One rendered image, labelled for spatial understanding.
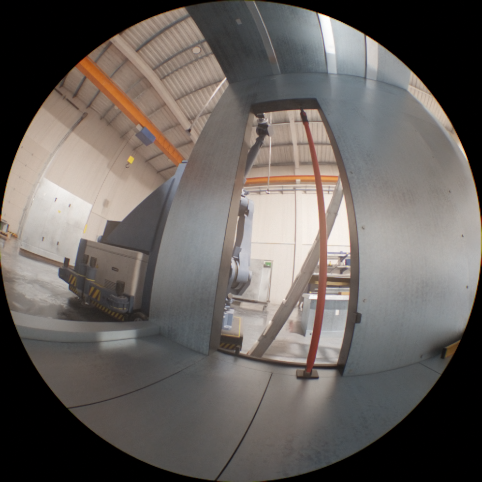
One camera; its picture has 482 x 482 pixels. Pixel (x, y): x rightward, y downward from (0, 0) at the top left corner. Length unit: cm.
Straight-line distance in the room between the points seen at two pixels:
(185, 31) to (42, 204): 746
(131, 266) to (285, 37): 308
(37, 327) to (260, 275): 503
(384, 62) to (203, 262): 296
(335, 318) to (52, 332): 278
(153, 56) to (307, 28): 723
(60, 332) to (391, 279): 119
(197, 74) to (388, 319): 848
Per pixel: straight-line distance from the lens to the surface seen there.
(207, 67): 804
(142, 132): 830
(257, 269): 517
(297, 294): 99
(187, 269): 77
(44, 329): 68
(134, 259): 178
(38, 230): 567
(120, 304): 162
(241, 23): 240
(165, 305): 86
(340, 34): 252
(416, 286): 81
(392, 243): 75
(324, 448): 44
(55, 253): 568
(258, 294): 497
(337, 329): 269
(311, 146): 98
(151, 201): 201
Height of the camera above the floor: 72
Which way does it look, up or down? 15 degrees up
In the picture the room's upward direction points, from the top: 8 degrees clockwise
